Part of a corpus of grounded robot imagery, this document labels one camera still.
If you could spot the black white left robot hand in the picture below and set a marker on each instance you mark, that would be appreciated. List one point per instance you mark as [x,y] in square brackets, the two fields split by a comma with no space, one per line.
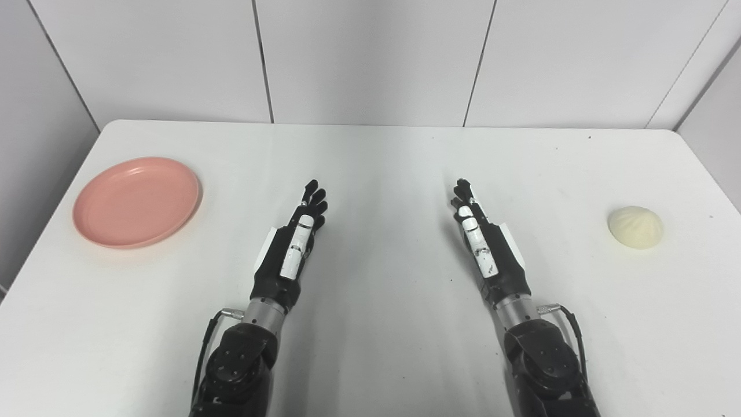
[278,260]

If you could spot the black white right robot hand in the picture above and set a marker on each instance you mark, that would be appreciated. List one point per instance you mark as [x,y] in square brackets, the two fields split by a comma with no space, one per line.
[501,260]

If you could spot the cream steamed bun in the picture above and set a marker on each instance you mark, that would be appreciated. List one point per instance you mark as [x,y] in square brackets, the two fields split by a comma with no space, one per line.
[635,227]

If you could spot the pink round plate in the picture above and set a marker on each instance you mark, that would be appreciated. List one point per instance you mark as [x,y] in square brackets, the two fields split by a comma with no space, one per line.
[136,201]

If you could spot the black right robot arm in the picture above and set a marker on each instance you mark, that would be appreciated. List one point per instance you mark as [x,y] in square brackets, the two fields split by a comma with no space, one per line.
[547,365]

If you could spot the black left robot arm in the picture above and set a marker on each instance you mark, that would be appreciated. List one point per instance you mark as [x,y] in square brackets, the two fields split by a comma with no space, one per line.
[237,365]

